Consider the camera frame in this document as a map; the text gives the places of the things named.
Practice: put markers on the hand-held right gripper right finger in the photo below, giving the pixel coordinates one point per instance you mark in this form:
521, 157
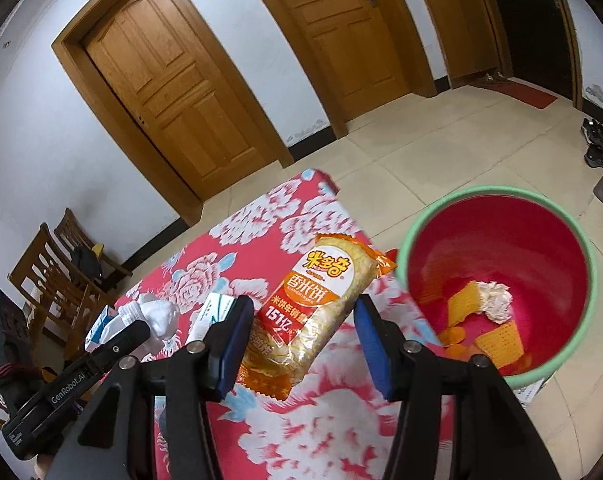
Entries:
374, 355

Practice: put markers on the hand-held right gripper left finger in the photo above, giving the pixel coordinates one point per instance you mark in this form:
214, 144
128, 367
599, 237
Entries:
231, 350

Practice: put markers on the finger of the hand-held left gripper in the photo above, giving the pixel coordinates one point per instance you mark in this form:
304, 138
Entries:
116, 345

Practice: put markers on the white paper packet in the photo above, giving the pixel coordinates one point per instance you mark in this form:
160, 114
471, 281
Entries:
211, 317

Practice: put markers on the white plastic bag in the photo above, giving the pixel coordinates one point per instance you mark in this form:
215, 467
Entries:
154, 315

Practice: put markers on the orange peel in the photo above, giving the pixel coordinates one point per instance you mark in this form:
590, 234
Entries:
452, 341

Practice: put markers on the orange snack packet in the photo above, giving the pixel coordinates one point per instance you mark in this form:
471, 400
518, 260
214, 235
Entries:
311, 300

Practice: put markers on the yellow ribbed paper piece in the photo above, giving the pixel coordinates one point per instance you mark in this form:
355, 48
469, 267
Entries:
464, 305

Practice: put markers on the orange ribbed paper piece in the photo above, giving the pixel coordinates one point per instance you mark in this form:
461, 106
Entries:
499, 345

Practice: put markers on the white tissue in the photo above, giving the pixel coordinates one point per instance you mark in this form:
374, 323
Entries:
496, 300

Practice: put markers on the red basin with green rim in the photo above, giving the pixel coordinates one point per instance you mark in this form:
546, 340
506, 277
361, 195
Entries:
506, 245

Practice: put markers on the blue and white milk carton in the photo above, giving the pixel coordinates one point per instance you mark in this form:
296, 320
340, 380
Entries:
99, 327

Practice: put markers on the wooden chair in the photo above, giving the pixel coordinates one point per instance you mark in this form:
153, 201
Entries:
46, 280
114, 265

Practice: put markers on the black bag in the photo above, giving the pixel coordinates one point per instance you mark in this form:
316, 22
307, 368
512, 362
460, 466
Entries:
87, 262

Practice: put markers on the small yellow item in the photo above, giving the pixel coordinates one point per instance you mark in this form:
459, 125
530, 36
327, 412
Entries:
98, 249

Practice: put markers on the red floral tablecloth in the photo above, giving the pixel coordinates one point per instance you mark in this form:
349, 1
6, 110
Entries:
261, 240

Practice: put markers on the newspaper sheet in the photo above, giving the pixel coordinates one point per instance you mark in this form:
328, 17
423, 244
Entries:
529, 391

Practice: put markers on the black sneaker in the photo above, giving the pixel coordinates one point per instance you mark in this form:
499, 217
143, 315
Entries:
597, 134
600, 157

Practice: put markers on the red doormat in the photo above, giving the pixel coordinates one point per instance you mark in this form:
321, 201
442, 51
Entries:
526, 94

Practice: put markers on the black entrance door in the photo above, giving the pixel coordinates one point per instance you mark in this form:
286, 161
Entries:
526, 25

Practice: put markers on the low wooden wall cabinet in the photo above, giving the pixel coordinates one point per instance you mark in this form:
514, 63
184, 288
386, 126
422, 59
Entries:
461, 40

